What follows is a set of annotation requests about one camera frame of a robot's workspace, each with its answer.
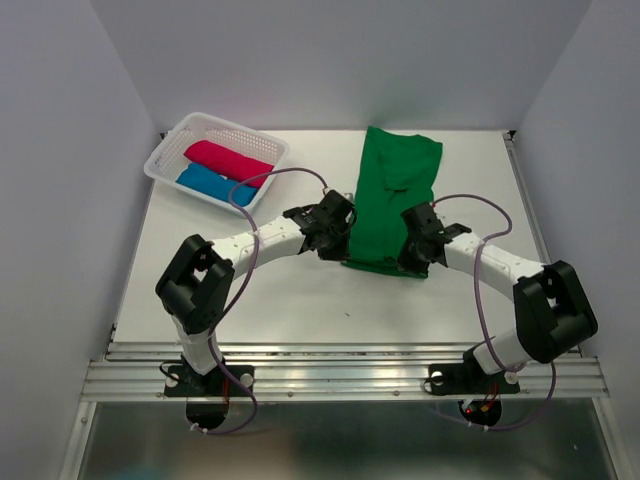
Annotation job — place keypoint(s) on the aluminium frame rail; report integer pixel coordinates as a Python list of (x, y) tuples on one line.
[(289, 372)]

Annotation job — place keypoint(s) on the rolled blue t shirt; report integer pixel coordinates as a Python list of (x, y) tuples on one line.
[(210, 183)]

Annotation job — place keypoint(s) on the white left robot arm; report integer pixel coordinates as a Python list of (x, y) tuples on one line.
[(194, 287)]

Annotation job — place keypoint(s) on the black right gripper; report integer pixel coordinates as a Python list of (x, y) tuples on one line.
[(405, 263)]

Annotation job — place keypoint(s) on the white perforated plastic basket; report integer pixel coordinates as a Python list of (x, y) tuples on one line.
[(167, 161)]

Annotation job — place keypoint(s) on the rolled red t shirt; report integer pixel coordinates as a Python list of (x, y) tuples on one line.
[(228, 163)]

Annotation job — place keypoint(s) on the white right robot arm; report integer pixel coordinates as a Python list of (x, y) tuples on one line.
[(552, 312)]

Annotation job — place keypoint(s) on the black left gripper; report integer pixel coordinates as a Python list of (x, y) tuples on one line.
[(340, 253)]

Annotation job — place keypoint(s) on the green t shirt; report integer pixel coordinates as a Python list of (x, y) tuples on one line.
[(397, 172)]

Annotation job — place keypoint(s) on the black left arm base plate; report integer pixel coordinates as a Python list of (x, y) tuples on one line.
[(181, 381)]

